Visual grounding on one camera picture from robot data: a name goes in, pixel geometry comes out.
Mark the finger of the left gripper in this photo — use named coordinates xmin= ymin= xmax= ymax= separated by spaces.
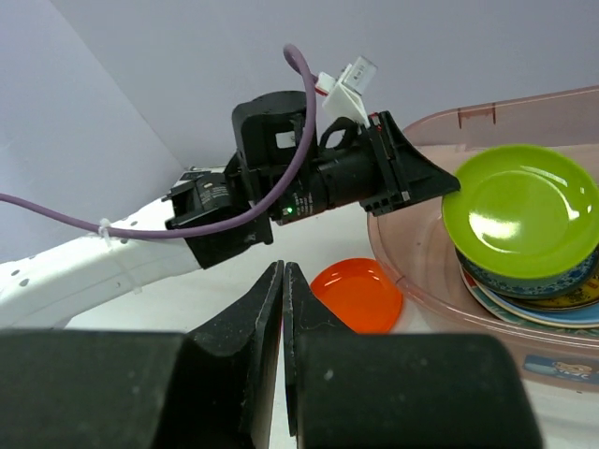
xmin=359 ymin=111 xmax=460 ymax=216

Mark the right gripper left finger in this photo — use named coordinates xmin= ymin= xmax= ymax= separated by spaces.
xmin=1 ymin=262 xmax=284 ymax=448

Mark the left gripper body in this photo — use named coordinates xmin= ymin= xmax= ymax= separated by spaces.
xmin=163 ymin=90 xmax=389 ymax=270

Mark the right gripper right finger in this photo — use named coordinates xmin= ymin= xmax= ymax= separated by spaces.
xmin=283 ymin=263 xmax=544 ymax=448

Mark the orange plate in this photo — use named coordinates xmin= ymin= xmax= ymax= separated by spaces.
xmin=310 ymin=257 xmax=403 ymax=334

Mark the lime green plate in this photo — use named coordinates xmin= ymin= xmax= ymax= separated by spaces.
xmin=442 ymin=144 xmax=598 ymax=280

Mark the blue white porcelain plate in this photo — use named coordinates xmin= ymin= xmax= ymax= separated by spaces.
xmin=455 ymin=248 xmax=598 ymax=300

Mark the yellow brown patterned plate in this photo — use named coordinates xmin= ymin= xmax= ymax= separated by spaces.
xmin=531 ymin=272 xmax=598 ymax=310

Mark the light blue plate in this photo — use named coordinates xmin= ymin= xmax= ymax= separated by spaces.
xmin=460 ymin=268 xmax=598 ymax=332

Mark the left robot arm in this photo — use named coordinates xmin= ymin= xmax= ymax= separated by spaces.
xmin=1 ymin=91 xmax=460 ymax=328

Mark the translucent pink plastic bin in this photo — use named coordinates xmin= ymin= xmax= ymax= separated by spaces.
xmin=368 ymin=86 xmax=598 ymax=393

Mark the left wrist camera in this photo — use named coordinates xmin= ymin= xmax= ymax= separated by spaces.
xmin=315 ymin=56 xmax=378 ymax=127

